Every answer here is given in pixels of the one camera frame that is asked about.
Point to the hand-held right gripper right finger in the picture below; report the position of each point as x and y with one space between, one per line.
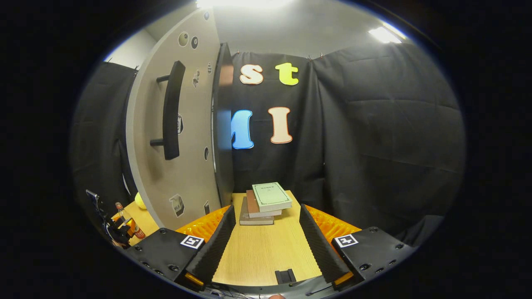
320 249

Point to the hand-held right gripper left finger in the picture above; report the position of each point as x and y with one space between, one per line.
216 249

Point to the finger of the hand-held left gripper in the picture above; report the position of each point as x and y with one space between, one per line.
116 218
130 228

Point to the clear plastic bottle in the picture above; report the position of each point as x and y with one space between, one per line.
124 214

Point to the grey cabinet door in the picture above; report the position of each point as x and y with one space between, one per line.
191 178

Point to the brown book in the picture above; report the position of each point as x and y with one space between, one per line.
252 205

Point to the green book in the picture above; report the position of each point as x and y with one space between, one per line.
271 196

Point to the black backdrop cloth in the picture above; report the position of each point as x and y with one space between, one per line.
382 137

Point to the long ceiling light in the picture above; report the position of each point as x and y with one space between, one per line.
385 35
243 3

